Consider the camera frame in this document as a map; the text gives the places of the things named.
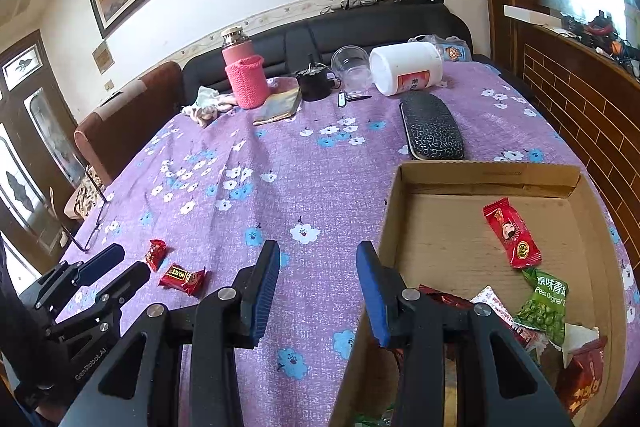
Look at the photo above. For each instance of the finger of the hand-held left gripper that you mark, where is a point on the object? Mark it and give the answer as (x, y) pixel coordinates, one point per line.
(130, 279)
(100, 259)

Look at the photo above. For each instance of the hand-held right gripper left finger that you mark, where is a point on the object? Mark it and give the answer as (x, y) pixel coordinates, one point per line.
(265, 292)

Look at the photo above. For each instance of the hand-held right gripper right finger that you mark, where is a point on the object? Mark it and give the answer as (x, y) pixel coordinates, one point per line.
(372, 297)

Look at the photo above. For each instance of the small red candy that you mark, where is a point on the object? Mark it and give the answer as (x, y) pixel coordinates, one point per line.
(156, 254)

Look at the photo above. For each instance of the red black label snack packet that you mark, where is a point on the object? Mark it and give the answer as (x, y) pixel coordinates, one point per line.
(182, 279)

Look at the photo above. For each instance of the dark brown snack packet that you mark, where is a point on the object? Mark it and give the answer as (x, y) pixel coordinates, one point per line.
(442, 296)

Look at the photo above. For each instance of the cardboard box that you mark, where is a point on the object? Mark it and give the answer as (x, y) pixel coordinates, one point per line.
(440, 232)

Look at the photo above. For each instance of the small white red snack packet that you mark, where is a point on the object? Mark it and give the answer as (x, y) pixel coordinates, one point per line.
(492, 303)

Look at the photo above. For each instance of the clear green-ended snack packet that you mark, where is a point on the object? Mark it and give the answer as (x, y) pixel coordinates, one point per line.
(372, 420)

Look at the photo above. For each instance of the red figure print snack packet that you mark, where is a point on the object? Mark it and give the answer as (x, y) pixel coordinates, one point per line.
(512, 232)

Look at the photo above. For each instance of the green pea snack packet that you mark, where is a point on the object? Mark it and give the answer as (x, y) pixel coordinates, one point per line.
(542, 307)

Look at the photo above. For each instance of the green cream small snack packet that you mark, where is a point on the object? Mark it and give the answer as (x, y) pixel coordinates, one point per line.
(580, 342)

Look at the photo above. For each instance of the dark red glossy snack packet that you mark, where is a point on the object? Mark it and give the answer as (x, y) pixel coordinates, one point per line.
(582, 377)

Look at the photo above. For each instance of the patterned seat cushion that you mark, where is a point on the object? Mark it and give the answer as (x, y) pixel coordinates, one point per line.
(82, 202)

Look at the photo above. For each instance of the wooden glass door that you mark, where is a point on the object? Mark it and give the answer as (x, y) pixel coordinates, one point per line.
(30, 147)

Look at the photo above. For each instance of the purple floral tablecloth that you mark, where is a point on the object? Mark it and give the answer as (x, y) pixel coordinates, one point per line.
(310, 167)

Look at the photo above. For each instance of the brown armchair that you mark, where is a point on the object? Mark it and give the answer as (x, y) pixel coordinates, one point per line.
(125, 117)

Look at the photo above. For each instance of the black patterned glasses case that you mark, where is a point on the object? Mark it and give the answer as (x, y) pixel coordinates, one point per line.
(432, 127)

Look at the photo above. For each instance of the small notebook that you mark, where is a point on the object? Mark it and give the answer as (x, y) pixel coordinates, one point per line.
(277, 107)

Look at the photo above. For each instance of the white crumpled cloth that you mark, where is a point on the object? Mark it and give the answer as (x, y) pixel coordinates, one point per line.
(207, 107)

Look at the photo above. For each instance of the small white key fob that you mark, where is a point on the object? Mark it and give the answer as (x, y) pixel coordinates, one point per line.
(342, 99)

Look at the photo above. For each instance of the black nail clipper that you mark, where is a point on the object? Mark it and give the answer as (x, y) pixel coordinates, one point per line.
(360, 97)

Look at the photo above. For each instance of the pink sleeved bottle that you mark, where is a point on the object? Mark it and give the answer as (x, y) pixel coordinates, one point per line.
(245, 77)

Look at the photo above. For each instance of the white plastic jar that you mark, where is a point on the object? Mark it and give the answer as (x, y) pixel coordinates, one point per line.
(405, 67)

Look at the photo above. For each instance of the clear plastic cup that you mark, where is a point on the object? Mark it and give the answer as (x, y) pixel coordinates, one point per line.
(350, 64)

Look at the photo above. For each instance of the black sofa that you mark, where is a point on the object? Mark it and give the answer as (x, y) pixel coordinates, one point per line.
(300, 42)

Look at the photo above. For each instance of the clear bottle cartoon label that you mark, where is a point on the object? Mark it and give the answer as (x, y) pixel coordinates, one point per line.
(452, 52)

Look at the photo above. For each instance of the wooden mirror cabinet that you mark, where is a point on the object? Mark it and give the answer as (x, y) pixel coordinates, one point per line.
(575, 117)

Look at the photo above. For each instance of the dark cloth bundle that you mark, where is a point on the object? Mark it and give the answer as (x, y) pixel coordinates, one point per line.
(415, 0)

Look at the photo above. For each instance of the white flat box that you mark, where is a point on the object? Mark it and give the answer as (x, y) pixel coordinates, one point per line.
(530, 14)

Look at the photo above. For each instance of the purple frame eyeglasses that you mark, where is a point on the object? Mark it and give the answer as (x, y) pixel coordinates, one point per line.
(85, 239)

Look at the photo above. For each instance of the small gold wall plaque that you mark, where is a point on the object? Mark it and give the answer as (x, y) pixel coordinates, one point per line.
(103, 58)

